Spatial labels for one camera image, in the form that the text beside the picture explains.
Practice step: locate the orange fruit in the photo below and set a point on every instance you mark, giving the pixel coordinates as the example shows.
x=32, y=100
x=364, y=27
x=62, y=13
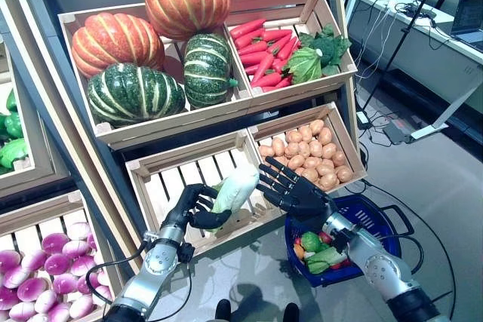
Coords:
x=298, y=250

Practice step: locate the wooden slat pepper crate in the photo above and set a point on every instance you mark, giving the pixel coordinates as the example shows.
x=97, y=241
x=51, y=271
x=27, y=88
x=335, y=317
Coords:
x=22, y=165

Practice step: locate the green striped pumpkin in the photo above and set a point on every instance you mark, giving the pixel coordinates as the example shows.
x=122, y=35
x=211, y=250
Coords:
x=132, y=95
x=207, y=69

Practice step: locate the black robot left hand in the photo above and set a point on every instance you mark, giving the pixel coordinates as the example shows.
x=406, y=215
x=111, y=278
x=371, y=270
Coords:
x=183, y=205

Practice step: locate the black robot left foot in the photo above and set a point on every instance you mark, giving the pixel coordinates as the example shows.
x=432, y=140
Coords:
x=223, y=310

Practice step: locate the wooden slat carrot crate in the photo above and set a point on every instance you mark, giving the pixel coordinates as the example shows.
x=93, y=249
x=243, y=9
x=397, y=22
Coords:
x=302, y=86

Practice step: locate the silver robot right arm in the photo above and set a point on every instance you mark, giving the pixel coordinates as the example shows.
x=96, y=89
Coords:
x=377, y=265

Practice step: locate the dark laptop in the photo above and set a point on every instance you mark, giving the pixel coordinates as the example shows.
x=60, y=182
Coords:
x=469, y=13

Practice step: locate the wooden slat potato crate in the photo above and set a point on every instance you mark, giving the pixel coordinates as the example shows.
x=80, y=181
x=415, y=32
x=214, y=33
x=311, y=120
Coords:
x=287, y=126

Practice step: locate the black power adapter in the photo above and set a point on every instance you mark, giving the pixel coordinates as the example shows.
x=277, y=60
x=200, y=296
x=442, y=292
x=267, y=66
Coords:
x=363, y=121

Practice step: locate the dark green leafy vegetable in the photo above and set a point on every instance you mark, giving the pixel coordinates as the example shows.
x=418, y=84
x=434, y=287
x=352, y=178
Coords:
x=328, y=46

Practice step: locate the red carrot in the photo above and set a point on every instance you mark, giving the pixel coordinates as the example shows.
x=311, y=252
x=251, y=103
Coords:
x=268, y=80
x=285, y=82
x=253, y=57
x=249, y=38
x=263, y=67
x=277, y=34
x=247, y=28
x=252, y=69
x=287, y=48
x=252, y=48
x=268, y=89
x=280, y=65
x=280, y=43

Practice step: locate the black metal stand pole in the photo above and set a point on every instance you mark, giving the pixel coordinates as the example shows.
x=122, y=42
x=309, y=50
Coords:
x=403, y=35

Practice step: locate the wooden slat cabbage crate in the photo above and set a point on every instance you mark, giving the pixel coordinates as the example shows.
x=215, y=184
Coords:
x=170, y=186

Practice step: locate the black robot foot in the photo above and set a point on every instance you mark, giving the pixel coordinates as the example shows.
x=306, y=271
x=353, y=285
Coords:
x=223, y=310
x=290, y=312

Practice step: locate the black robot right foot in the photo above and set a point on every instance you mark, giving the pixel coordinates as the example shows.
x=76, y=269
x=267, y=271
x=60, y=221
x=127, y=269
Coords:
x=290, y=312

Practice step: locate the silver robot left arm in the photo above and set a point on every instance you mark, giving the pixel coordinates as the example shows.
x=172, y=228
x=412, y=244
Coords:
x=158, y=261

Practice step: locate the blue plastic shopping basket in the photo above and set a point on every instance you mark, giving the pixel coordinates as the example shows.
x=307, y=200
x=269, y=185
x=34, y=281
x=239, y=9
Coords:
x=370, y=220

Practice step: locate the wooden slat turnip crate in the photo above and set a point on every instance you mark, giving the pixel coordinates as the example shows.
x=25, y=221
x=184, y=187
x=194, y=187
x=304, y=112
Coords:
x=45, y=226

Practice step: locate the wooden slat pumpkin crate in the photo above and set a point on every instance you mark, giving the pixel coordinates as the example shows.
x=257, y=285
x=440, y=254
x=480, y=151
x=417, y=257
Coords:
x=170, y=120

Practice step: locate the white desk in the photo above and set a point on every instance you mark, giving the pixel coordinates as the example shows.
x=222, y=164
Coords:
x=415, y=54

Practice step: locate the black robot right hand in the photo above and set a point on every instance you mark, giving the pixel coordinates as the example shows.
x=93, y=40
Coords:
x=302, y=197

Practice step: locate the pink white turnip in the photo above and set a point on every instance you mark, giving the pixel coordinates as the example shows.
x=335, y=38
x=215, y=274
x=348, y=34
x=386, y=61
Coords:
x=8, y=259
x=92, y=241
x=7, y=297
x=54, y=243
x=102, y=276
x=102, y=292
x=58, y=312
x=15, y=276
x=56, y=263
x=45, y=301
x=75, y=248
x=22, y=310
x=32, y=289
x=83, y=265
x=64, y=282
x=81, y=306
x=37, y=317
x=85, y=284
x=79, y=230
x=34, y=259

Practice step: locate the light green leafy cabbage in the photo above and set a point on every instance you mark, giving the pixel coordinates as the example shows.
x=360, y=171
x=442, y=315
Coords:
x=303, y=67

